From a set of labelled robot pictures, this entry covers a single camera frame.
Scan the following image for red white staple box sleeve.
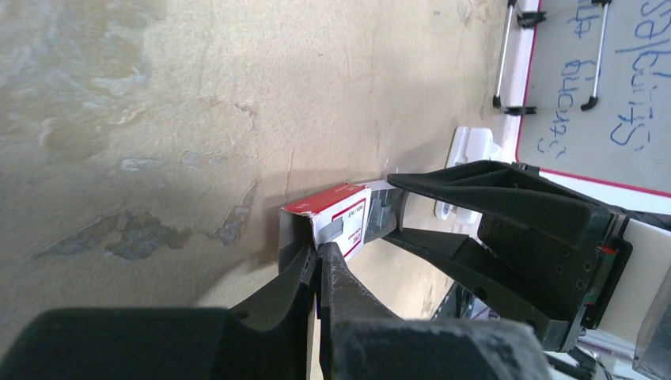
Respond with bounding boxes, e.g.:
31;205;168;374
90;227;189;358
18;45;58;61
279;183;372;272

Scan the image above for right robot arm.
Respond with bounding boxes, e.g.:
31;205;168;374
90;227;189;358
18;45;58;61
386;161;670;357

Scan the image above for whiteboard metal stand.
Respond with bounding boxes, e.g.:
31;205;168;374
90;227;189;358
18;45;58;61
492;1;612;116

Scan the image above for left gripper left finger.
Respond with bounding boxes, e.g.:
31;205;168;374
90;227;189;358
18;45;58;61
1;247;317;379

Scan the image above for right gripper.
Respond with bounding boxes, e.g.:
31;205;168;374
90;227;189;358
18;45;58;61
383;161;632;352

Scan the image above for white stapler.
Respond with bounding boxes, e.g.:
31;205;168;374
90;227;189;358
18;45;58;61
434;126;503;226

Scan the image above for staple box tray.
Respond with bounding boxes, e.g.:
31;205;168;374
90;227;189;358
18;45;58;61
362;180;404;244

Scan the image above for red framed whiteboard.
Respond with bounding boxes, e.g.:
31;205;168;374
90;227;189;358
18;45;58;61
515;1;670;196

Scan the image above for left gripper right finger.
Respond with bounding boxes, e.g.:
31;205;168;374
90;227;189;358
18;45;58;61
317;243;551;379

